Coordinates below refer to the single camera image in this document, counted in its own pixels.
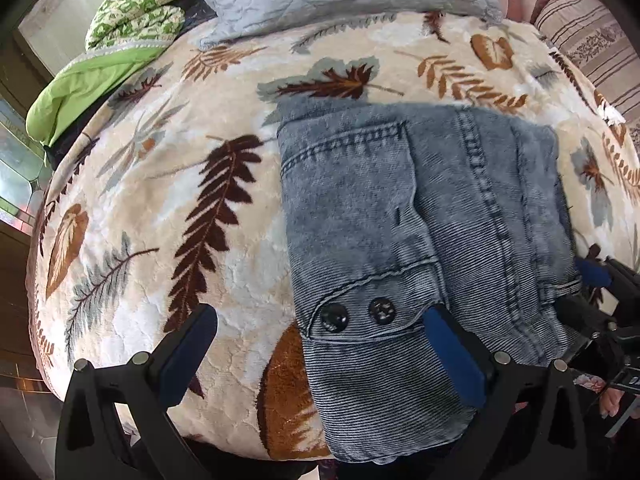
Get striped beige pillow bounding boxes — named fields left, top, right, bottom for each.
left=532, top=0, right=640, bottom=126

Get wooden mirrored wardrobe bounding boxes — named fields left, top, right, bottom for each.
left=0, top=25, right=53, bottom=241

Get green patterned quilt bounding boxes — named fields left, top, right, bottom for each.
left=25, top=0, right=196, bottom=146

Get blue denim pants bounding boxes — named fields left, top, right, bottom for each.
left=276, top=101, right=583, bottom=466

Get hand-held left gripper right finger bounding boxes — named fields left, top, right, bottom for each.
left=424, top=304, right=588, bottom=480

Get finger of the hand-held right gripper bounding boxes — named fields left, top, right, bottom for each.
left=574, top=244, right=640, bottom=306
left=552, top=295, right=621, bottom=356

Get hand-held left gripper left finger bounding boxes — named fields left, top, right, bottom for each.
left=55, top=304, right=218, bottom=480

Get person's right hand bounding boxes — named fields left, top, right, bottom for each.
left=597, top=387, right=623, bottom=418

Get cream leaf-print blanket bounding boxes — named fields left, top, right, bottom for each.
left=27, top=12, right=640, bottom=461

